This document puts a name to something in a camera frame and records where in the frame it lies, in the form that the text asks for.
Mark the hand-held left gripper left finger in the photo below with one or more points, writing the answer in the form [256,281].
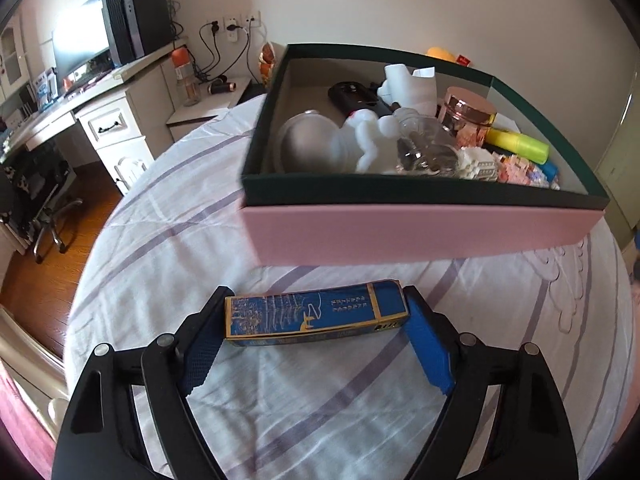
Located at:
[205,350]

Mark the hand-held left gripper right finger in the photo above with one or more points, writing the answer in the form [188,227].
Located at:
[430,350]

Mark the blue gold box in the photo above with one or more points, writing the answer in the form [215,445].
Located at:
[300,315]

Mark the pink box with green rim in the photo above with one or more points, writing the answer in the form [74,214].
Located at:
[400,232]

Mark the white building block model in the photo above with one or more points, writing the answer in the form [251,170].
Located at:
[477,164]

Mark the pink building block toy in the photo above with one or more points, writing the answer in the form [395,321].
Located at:
[525,172]

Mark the clear glass bottle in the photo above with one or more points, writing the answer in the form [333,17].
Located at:
[427,147]

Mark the yellow highlighter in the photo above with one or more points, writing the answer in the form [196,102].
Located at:
[520,146]

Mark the white bear figurine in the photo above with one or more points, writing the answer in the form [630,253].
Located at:
[370,135]

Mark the silver ball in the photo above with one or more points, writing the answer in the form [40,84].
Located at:
[305,142]

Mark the rose gold jar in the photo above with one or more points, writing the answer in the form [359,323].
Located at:
[467,115]

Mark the white charger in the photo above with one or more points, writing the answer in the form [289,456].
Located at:
[407,85]

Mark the black remote control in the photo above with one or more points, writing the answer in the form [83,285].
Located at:
[350,94]

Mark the striped white blanket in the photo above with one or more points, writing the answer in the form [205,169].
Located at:
[175,220]

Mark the black office chair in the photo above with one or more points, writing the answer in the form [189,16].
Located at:
[40,185]

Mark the white nightstand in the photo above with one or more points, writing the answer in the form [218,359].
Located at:
[200,115]

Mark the white desk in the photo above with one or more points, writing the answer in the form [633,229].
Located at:
[120,105]

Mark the small black device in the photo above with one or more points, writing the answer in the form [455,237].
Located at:
[221,87]

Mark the water bottle with orange cap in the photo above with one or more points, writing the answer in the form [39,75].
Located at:
[186,77]

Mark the red toy box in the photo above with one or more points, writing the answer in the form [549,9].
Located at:
[463,60]

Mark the orange patterned ornament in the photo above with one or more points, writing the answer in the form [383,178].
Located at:
[267,62]

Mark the yellow octopus plush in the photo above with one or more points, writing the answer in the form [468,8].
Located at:
[441,54]

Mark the blue white box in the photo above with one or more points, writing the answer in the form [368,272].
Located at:
[44,87]

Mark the black computer monitor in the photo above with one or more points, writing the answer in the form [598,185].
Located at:
[80,40]

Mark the black computer tower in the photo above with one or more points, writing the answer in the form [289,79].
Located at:
[140,20]

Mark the white glass-door cabinet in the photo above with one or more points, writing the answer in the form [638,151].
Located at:
[12,60]

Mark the white wall socket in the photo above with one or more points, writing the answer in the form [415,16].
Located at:
[233,27]
[213,27]
[252,19]

